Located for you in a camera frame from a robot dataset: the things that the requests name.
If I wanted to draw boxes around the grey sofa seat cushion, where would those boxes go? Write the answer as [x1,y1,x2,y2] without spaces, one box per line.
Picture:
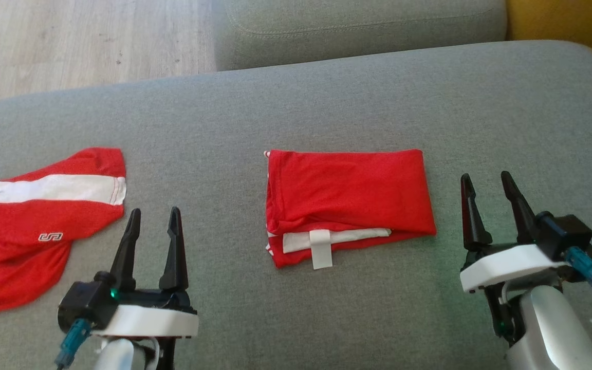
[213,0,508,72]

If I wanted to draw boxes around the red basketball jersey white sleeves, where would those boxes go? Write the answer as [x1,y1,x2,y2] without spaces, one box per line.
[264,149,437,271]

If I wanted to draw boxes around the red shorts with white stripe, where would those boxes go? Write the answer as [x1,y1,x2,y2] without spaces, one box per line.
[0,147,127,313]

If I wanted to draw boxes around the large grey sofa seat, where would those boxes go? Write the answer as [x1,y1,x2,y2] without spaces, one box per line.
[0,40,592,370]

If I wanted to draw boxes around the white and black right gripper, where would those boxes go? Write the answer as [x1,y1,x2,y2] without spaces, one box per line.
[459,171,570,341]

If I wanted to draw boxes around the large yellow sofa backrest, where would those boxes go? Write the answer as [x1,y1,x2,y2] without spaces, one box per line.
[505,0,592,76]

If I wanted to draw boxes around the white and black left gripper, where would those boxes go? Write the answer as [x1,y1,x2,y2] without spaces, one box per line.
[90,207,199,341]

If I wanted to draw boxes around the left camera cable teal plug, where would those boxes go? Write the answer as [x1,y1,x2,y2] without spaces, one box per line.
[54,318,93,369]

